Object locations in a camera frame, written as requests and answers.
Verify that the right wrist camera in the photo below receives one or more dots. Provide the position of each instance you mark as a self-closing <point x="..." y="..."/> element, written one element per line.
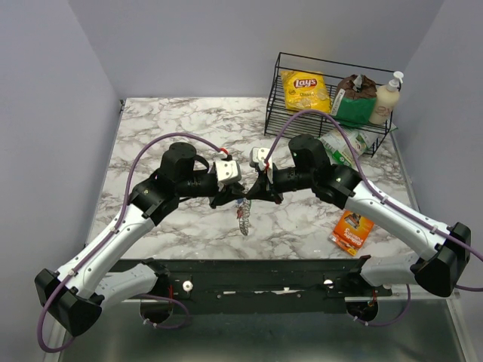
<point x="258" y="158"/>

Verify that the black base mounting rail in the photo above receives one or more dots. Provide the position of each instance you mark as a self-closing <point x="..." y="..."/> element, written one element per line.
<point x="262" y="286"/>

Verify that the yellow Lays chips bag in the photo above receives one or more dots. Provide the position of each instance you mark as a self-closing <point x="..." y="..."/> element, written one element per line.
<point x="304" y="90"/>

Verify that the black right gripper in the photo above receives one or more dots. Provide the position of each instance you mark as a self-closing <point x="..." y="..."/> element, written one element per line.
<point x="260" y="191"/>

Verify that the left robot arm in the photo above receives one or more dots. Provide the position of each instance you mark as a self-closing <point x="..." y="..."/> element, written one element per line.
<point x="77" y="292"/>

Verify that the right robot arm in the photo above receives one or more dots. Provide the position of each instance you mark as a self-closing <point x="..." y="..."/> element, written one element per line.
<point x="439" y="252"/>

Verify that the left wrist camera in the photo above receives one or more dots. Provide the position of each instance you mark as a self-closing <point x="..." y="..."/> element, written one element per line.
<point x="227" y="172"/>

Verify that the green white snack bag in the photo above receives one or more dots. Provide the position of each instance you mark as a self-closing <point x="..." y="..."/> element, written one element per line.
<point x="336" y="146"/>

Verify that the cream lotion pump bottle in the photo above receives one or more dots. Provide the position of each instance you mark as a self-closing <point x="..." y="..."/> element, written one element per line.
<point x="387" y="98"/>

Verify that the green brown coffee bag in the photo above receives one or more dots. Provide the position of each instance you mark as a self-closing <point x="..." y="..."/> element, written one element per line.
<point x="354" y="100"/>

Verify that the orange razor blade box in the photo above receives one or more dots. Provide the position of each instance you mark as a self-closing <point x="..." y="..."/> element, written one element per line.
<point x="351" y="232"/>

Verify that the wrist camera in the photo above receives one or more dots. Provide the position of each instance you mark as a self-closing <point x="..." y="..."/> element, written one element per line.
<point x="227" y="172"/>
<point x="258" y="158"/>

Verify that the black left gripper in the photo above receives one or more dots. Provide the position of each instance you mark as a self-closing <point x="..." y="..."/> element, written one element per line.
<point x="231" y="191"/>

